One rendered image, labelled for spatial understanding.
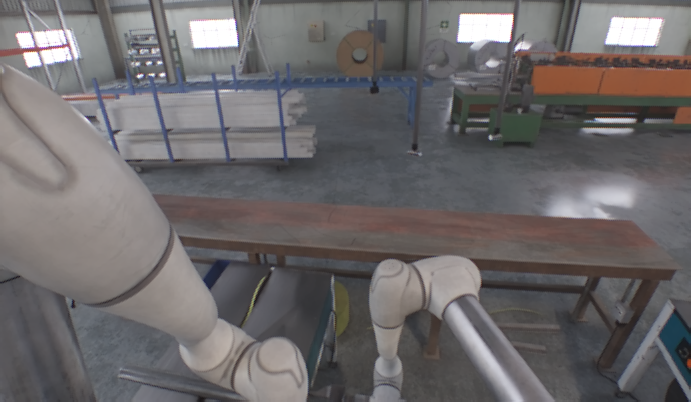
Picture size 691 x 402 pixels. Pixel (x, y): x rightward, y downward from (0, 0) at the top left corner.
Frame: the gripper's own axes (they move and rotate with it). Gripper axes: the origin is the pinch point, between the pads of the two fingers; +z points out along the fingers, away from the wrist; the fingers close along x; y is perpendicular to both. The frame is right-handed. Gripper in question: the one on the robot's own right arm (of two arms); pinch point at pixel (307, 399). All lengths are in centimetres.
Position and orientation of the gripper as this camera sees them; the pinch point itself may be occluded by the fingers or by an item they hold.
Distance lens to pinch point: 145.4
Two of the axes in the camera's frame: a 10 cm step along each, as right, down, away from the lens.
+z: -9.8, -0.6, 1.7
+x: 1.6, -7.5, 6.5
